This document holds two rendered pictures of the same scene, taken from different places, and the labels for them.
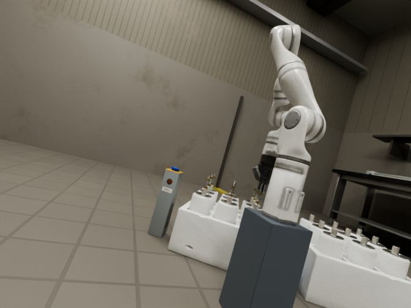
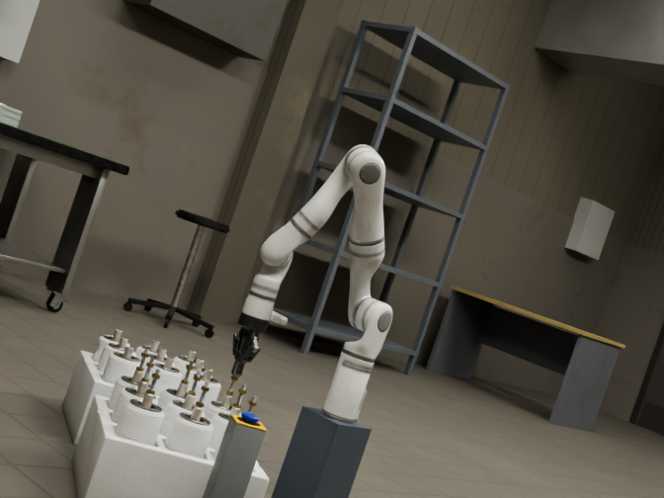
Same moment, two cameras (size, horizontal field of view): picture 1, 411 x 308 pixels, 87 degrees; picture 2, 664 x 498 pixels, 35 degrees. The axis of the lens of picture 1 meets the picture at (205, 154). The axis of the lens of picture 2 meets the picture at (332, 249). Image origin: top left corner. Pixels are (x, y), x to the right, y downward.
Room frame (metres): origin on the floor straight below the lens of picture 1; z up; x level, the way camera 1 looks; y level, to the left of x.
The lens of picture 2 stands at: (2.02, 2.16, 0.76)
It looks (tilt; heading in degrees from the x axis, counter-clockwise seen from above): 1 degrees down; 243
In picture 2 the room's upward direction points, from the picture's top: 19 degrees clockwise
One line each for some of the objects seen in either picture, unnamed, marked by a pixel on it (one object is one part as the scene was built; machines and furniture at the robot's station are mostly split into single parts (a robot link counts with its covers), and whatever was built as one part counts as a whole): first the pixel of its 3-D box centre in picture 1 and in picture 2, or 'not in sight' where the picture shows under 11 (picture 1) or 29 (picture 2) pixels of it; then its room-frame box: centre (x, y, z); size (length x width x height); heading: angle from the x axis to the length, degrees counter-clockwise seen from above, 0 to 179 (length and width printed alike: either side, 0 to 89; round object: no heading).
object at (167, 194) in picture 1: (165, 202); (225, 490); (1.05, 0.12, 0.16); 0.07 x 0.07 x 0.31; 81
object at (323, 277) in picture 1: (337, 269); (141, 411); (0.99, -0.72, 0.09); 0.39 x 0.39 x 0.18; 84
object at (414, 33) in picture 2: not in sight; (387, 204); (-1.36, -4.01, 1.07); 1.11 x 0.47 x 2.14; 20
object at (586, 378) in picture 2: not in sight; (521, 357); (-2.99, -4.19, 0.34); 1.23 x 0.63 x 0.69; 110
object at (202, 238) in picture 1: (221, 230); (165, 469); (1.08, -0.18, 0.09); 0.39 x 0.39 x 0.18; 81
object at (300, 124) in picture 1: (298, 137); (367, 330); (0.63, -0.25, 0.54); 0.09 x 0.09 x 0.17; 25
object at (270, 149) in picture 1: (273, 149); (265, 306); (0.92, -0.28, 0.53); 0.11 x 0.09 x 0.06; 3
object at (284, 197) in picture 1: (284, 190); (347, 386); (0.63, -0.25, 0.39); 0.09 x 0.09 x 0.17; 20
